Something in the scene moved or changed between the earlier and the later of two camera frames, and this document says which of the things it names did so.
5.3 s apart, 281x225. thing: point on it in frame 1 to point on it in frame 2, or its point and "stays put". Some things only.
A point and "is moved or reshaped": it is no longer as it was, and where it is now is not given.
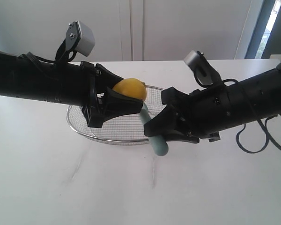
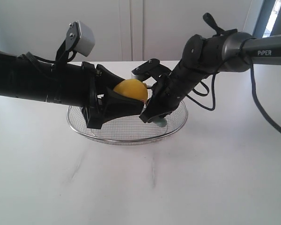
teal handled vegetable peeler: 159,145 is moved or reshaped
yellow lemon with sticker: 132,87 stays put
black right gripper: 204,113 to 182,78
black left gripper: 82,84 stays put
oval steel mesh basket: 127,129 stays put
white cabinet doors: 124,30 stays put
